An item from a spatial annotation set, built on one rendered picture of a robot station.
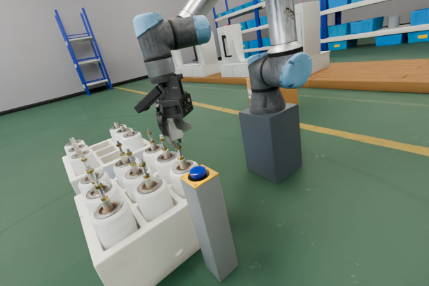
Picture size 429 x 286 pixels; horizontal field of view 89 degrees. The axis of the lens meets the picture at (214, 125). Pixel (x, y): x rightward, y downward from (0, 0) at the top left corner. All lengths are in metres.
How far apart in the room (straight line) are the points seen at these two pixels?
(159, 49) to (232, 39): 2.92
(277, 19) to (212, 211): 0.58
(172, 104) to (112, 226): 0.34
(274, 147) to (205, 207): 0.45
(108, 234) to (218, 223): 0.28
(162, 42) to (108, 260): 0.54
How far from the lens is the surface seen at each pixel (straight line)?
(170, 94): 0.61
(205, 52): 4.03
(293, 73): 0.75
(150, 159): 0.89
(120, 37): 7.24
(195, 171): 0.53
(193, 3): 0.78
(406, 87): 2.13
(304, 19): 2.58
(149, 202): 0.66
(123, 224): 0.66
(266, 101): 0.90
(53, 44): 7.02
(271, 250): 0.77
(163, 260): 0.74
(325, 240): 0.80
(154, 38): 0.59
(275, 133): 0.89
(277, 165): 0.95
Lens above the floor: 0.60
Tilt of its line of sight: 20 degrees down
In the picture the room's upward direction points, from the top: 12 degrees counter-clockwise
